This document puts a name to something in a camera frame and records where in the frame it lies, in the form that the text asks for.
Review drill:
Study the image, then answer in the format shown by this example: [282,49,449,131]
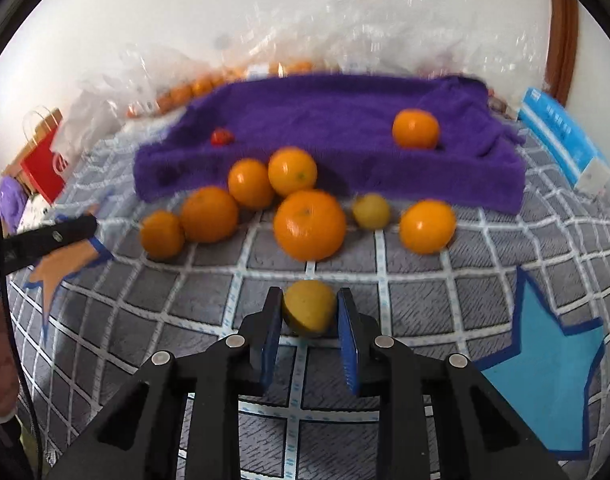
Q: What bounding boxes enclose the black cable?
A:
[0,190,42,480]

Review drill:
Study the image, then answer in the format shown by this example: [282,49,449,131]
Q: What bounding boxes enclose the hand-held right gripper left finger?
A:
[47,286,286,480]

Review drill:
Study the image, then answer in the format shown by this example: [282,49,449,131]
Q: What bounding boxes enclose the blue tissue pack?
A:
[518,87,610,193]

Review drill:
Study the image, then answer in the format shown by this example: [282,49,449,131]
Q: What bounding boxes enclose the yellow lemon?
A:
[281,280,337,338]
[352,193,392,231]

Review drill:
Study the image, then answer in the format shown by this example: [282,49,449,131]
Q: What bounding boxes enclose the red paper bag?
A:
[19,105,68,206]

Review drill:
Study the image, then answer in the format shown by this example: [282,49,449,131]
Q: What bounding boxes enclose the grey grid patterned blanket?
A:
[5,125,610,480]

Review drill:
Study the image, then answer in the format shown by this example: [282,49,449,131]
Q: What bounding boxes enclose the clear plastic bag of oranges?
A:
[60,45,186,131]
[155,25,316,111]

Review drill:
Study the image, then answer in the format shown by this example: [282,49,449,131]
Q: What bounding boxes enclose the large orange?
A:
[273,189,347,262]

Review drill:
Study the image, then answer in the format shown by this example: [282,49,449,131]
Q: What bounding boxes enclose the purple towel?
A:
[132,74,527,216]

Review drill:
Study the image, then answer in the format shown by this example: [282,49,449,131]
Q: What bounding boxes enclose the brown wooden door frame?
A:
[544,0,581,108]

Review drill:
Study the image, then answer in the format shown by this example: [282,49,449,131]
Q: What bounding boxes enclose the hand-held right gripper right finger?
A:
[336,287,571,480]

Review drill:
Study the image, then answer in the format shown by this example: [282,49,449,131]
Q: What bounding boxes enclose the crumpled clear plastic bag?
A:
[315,0,491,86]

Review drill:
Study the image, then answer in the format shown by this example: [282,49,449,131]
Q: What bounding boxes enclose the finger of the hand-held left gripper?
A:
[0,215,98,271]

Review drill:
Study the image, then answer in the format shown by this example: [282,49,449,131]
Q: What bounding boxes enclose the light purple cloth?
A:
[0,175,28,233]

